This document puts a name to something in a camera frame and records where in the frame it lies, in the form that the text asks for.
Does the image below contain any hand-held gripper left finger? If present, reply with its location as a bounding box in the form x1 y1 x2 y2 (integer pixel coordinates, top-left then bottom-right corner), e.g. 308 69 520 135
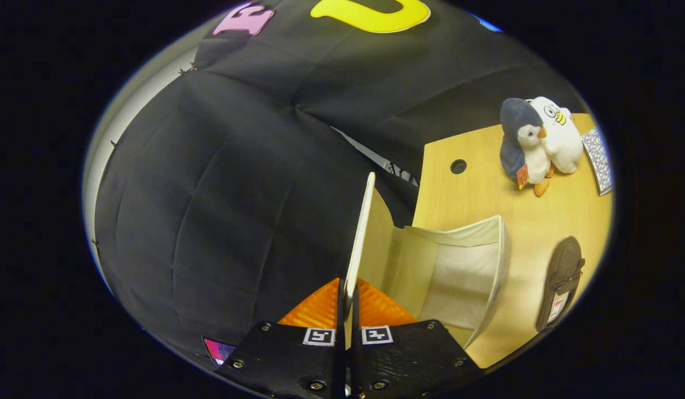
215 277 346 399

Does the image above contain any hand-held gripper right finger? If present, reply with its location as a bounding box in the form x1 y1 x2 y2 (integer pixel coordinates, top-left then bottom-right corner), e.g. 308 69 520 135
351 277 484 399

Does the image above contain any beige fabric storage box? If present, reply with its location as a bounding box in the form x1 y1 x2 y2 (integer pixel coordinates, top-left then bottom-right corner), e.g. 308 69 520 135
342 172 512 350

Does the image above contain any brown fuzzy shoe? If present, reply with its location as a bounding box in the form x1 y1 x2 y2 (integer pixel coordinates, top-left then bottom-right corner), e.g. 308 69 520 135
535 236 586 332

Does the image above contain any laptop with lit screen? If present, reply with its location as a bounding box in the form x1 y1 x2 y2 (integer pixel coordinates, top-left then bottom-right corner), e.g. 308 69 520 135
203 337 236 367

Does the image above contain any grey penguin plush toy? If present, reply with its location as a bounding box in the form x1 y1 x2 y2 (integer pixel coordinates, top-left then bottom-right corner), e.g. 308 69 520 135
499 98 555 197

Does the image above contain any white duck plush toy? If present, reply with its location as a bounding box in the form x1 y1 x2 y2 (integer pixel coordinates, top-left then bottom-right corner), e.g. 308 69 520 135
528 96 584 175

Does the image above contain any grey patterned book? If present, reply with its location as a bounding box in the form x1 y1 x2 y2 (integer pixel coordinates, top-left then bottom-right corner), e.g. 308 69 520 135
581 126 615 196

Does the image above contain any white metal frame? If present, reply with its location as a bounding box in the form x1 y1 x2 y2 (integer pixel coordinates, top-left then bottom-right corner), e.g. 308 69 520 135
331 126 422 187

